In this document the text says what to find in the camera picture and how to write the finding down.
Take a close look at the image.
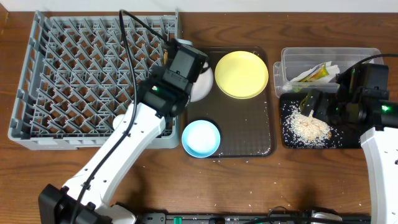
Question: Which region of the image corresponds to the clear plastic bin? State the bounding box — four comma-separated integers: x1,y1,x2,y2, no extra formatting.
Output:
273,47,381,97

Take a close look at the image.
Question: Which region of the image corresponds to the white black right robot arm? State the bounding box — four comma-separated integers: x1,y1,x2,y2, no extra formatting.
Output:
300,63,397,223

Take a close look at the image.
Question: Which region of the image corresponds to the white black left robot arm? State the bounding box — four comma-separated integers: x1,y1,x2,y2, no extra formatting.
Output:
38,39,210,223

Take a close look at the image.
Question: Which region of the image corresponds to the grey plastic dish rack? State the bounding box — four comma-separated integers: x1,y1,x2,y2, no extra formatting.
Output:
8,11,180,150

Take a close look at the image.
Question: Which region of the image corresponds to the black waste tray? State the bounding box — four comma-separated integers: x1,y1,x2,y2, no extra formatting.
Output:
279,93,361,149

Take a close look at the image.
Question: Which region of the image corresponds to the spilled rice pile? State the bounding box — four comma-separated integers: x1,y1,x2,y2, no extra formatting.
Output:
281,102,341,148

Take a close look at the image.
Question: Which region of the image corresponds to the yellow plate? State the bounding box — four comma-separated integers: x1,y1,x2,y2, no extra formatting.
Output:
215,50,269,100

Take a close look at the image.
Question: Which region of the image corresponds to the green orange snack wrapper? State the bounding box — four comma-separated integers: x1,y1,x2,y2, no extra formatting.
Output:
298,62,331,82

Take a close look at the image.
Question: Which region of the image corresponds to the black rail at table edge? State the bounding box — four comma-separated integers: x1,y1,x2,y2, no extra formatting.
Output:
137,206,371,224

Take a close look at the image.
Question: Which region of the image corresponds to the white napkin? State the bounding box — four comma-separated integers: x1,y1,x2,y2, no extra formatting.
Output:
290,61,340,83

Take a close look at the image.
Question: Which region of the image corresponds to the light blue bowl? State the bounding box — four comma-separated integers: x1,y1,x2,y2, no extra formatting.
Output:
181,119,221,159

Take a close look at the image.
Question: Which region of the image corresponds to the dark brown serving tray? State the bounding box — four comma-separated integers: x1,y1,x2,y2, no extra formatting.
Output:
186,47,276,159

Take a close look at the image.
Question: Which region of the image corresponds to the white pink bowl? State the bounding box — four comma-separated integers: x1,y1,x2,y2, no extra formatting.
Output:
190,62,214,102

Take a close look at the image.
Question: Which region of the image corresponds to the wooden chopstick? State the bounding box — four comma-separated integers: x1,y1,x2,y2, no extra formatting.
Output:
164,50,169,65

